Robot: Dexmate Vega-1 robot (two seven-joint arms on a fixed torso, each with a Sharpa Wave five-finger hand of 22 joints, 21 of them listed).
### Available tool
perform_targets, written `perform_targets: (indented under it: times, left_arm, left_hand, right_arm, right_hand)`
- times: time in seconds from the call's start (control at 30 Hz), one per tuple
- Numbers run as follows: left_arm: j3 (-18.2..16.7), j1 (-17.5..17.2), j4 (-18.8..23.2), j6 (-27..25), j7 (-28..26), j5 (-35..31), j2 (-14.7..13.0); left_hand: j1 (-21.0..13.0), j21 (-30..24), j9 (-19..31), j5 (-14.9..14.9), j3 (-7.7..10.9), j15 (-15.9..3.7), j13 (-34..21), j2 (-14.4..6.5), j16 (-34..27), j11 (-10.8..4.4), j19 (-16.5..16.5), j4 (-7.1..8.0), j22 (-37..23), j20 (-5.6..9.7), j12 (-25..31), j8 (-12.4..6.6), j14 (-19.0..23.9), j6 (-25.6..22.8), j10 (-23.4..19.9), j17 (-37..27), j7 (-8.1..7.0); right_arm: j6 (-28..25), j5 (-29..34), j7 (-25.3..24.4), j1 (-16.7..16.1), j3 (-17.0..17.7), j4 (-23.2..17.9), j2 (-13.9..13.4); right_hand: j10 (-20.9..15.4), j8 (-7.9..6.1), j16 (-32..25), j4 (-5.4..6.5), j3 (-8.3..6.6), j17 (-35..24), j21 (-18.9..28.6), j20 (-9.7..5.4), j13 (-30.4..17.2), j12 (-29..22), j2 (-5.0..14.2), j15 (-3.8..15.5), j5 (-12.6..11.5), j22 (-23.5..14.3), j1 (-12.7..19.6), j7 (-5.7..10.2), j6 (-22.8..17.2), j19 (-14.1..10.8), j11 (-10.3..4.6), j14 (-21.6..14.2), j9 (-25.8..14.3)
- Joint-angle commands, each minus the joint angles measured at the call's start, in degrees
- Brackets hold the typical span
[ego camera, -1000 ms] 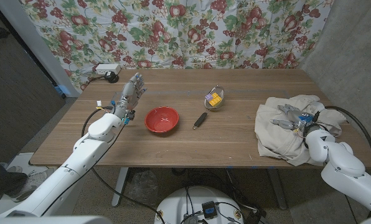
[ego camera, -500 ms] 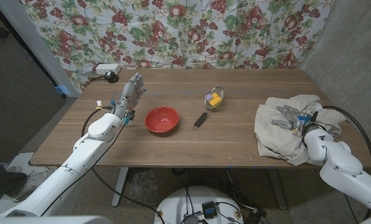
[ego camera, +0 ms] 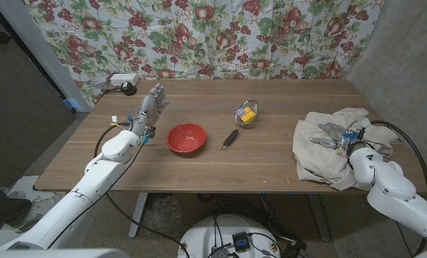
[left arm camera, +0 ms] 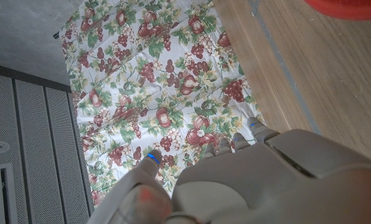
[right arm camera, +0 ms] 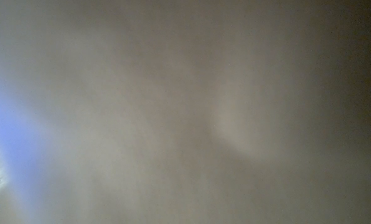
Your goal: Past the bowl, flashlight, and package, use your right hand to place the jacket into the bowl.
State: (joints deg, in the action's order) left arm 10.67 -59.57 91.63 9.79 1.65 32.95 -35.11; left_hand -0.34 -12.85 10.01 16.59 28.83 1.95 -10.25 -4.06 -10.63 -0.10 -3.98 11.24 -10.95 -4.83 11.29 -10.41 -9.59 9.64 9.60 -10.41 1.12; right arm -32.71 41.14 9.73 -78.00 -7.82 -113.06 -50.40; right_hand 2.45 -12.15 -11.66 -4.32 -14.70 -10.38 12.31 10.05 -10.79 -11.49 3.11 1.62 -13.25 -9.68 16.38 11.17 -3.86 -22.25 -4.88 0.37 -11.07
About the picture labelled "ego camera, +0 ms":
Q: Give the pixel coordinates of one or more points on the black plug adapter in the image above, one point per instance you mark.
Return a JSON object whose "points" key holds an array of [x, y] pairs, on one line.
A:
{"points": [[128, 88]]}

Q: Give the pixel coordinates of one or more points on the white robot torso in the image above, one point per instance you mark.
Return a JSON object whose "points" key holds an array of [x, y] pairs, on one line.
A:
{"points": [[213, 233]]}

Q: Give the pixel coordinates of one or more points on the black box with blue label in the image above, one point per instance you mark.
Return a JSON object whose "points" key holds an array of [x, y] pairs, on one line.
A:
{"points": [[241, 242]]}

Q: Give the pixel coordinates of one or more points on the red bowl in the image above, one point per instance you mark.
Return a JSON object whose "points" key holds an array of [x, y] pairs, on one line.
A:
{"points": [[186, 138]]}

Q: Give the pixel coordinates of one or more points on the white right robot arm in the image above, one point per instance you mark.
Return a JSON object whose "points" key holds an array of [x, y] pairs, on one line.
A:
{"points": [[392, 190]]}

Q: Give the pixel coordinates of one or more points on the white table leg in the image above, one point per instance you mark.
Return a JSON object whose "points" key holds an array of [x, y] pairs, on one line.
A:
{"points": [[137, 215]]}

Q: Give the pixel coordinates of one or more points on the white sneaker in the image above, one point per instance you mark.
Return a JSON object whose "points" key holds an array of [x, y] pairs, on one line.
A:
{"points": [[41, 208]]}

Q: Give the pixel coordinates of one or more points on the white power strip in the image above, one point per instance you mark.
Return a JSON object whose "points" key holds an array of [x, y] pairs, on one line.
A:
{"points": [[124, 79]]}

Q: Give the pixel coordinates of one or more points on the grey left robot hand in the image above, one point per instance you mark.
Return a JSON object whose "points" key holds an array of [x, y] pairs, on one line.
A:
{"points": [[147, 111]]}

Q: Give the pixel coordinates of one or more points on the grey table leg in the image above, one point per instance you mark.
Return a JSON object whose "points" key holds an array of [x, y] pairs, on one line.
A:
{"points": [[321, 218]]}

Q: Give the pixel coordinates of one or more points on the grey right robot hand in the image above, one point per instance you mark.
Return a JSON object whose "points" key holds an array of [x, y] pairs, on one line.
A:
{"points": [[337, 136]]}

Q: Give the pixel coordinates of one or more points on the clear plastic bag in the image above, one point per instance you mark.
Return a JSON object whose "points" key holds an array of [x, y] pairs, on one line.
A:
{"points": [[163, 215]]}

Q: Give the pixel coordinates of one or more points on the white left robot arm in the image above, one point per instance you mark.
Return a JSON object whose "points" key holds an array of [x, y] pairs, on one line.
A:
{"points": [[88, 186]]}

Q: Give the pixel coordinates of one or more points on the beige jacket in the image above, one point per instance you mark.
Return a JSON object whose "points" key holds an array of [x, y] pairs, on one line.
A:
{"points": [[317, 159]]}

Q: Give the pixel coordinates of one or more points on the person leg in dark trousers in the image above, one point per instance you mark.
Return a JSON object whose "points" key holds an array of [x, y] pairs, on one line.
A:
{"points": [[2, 206]]}

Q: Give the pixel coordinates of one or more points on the floral fruit print backdrop cloth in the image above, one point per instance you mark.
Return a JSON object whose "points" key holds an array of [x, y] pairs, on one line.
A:
{"points": [[206, 43]]}

